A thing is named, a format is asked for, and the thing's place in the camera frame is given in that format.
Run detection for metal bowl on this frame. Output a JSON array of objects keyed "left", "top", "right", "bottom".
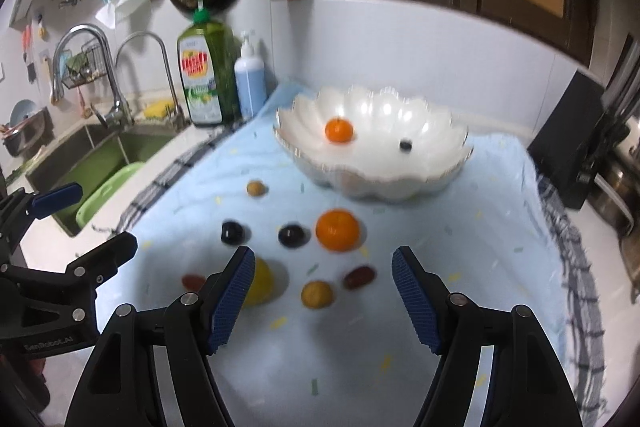
[{"left": 0, "top": 99, "right": 53, "bottom": 158}]

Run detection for large tangerine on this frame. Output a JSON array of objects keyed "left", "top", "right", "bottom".
[{"left": 315, "top": 208, "right": 361, "bottom": 253}]

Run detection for checked cloth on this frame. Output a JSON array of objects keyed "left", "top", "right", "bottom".
[{"left": 119, "top": 122, "right": 611, "bottom": 418}]

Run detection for yellow-orange round fruit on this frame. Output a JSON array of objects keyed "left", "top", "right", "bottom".
[{"left": 300, "top": 281, "right": 334, "bottom": 309}]

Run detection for yellow sponge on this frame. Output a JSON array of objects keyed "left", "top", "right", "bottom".
[{"left": 142, "top": 102, "right": 176, "bottom": 120}]

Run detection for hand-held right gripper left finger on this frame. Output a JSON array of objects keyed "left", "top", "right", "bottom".
[{"left": 64, "top": 246, "right": 257, "bottom": 427}]

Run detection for light blue towel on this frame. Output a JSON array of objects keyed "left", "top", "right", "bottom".
[{"left": 95, "top": 79, "right": 568, "bottom": 427}]

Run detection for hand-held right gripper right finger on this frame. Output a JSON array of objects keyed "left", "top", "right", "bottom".
[{"left": 391, "top": 246, "right": 583, "bottom": 427}]

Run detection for dark plum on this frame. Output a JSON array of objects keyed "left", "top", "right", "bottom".
[
  {"left": 221, "top": 220, "right": 245, "bottom": 247},
  {"left": 278, "top": 224, "right": 307, "bottom": 250}
]

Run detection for black box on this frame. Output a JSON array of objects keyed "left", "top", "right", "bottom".
[{"left": 527, "top": 69, "right": 608, "bottom": 210}]

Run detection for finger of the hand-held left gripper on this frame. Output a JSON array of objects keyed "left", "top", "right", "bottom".
[
  {"left": 0, "top": 183, "right": 84, "bottom": 258},
  {"left": 0, "top": 232, "right": 139, "bottom": 324}
]

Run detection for red date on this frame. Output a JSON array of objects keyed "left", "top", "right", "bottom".
[{"left": 343, "top": 265, "right": 376, "bottom": 291}]

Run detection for green plastic basin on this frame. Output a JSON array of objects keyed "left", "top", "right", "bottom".
[{"left": 76, "top": 162, "right": 146, "bottom": 228}]

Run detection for green dish soap bottle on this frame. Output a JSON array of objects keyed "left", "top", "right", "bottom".
[{"left": 177, "top": 0, "right": 240, "bottom": 128}]

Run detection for kitchen sink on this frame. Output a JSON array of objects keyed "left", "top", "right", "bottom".
[{"left": 25, "top": 122, "right": 176, "bottom": 238}]

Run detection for white scalloped bowl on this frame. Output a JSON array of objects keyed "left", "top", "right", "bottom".
[{"left": 272, "top": 86, "right": 475, "bottom": 204}]

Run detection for wire sink rack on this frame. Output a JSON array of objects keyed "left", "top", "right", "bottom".
[{"left": 62, "top": 42, "right": 108, "bottom": 90}]

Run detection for metal pots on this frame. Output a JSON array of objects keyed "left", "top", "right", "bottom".
[{"left": 585, "top": 107, "right": 640, "bottom": 233}]

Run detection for curved metal faucet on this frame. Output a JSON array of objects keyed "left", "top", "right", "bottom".
[{"left": 115, "top": 32, "right": 187, "bottom": 130}]

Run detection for yellow-green round fruit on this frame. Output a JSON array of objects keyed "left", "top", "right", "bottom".
[{"left": 242, "top": 257, "right": 275, "bottom": 307}]

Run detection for small tangerine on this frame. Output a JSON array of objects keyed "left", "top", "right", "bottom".
[{"left": 325, "top": 117, "right": 356, "bottom": 144}]

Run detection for spring neck metal faucet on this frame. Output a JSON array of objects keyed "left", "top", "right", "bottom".
[{"left": 51, "top": 24, "right": 135, "bottom": 130}]

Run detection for blue pump bottle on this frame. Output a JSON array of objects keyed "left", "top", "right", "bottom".
[{"left": 234, "top": 30, "right": 268, "bottom": 118}]

